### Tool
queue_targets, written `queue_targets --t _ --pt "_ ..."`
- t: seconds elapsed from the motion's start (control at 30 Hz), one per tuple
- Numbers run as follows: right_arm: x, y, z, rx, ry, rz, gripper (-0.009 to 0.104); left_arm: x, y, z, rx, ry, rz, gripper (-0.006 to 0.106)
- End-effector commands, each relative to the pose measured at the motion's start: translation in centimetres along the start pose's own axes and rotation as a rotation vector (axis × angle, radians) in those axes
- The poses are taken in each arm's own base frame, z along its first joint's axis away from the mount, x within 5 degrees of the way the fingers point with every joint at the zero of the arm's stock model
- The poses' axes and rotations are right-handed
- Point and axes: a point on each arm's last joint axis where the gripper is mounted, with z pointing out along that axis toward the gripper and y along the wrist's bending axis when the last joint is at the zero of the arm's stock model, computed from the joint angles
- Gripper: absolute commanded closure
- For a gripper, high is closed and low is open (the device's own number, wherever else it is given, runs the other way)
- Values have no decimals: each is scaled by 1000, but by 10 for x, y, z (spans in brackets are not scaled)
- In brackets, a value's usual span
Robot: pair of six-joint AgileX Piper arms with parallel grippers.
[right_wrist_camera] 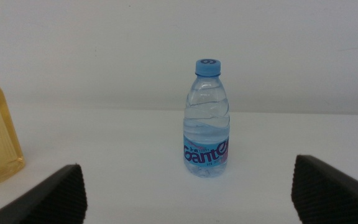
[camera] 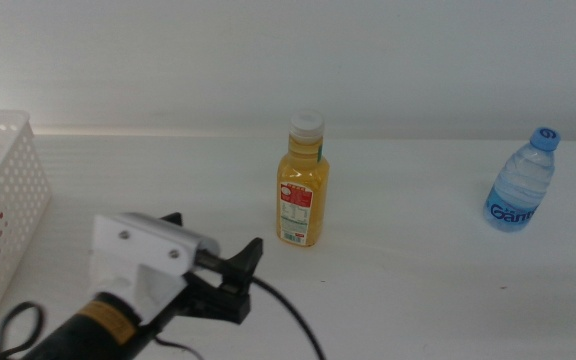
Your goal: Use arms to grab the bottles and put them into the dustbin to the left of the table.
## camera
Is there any yellow juice bottle white cap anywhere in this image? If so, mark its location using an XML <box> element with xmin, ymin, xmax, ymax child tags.
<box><xmin>275</xmin><ymin>109</ymin><xmax>331</xmax><ymax>247</ymax></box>

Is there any clear water bottle blue cap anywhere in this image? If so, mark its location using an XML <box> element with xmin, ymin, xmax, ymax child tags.
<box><xmin>483</xmin><ymin>126</ymin><xmax>562</xmax><ymax>233</ymax></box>

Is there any white perforated plastic basket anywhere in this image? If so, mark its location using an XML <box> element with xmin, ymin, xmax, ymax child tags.
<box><xmin>0</xmin><ymin>109</ymin><xmax>53</xmax><ymax>330</ymax></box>

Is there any thick black camera cable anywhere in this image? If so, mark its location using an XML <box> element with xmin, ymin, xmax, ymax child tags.
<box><xmin>0</xmin><ymin>249</ymin><xmax>327</xmax><ymax>360</ymax></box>

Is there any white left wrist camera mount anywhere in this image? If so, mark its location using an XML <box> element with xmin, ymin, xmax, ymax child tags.
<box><xmin>89</xmin><ymin>211</ymin><xmax>222</xmax><ymax>322</ymax></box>

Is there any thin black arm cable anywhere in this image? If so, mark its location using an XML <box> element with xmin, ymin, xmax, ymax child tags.
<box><xmin>153</xmin><ymin>335</ymin><xmax>204</xmax><ymax>360</ymax></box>

